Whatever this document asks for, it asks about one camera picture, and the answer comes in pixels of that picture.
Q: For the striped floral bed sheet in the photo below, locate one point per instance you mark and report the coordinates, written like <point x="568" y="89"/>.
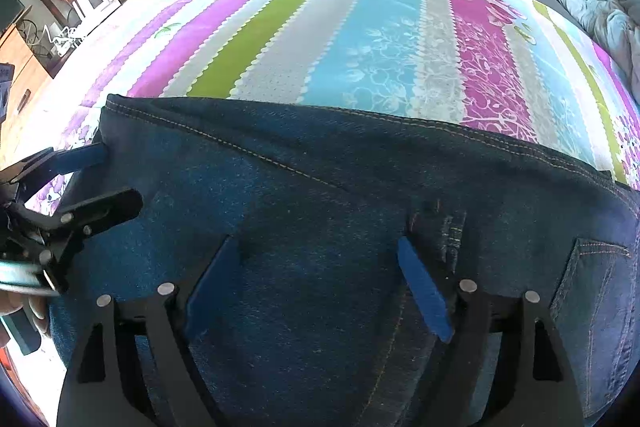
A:
<point x="350" y="32"/>

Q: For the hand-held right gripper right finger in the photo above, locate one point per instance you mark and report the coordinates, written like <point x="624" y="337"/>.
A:
<point x="425" y="292"/>

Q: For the black television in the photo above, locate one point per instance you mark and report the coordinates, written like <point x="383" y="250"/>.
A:
<point x="9" y="7"/>

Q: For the person's left hand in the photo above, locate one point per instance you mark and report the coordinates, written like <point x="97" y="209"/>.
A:
<point x="37" y="309"/>

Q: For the rolled grey quilt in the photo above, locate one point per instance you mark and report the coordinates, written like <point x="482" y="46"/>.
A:
<point x="595" y="2"/>

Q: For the wooden dresser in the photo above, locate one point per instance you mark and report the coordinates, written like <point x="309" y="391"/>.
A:
<point x="20" y="82"/>

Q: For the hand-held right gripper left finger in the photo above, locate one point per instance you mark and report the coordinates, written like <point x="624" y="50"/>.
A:
<point x="215" y="287"/>

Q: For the dark blue denim pants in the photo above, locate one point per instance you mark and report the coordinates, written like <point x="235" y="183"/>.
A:
<point x="325" y="207"/>

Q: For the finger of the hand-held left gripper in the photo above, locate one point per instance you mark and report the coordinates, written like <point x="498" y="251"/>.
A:
<point x="75" y="158"/>
<point x="100" y="207"/>

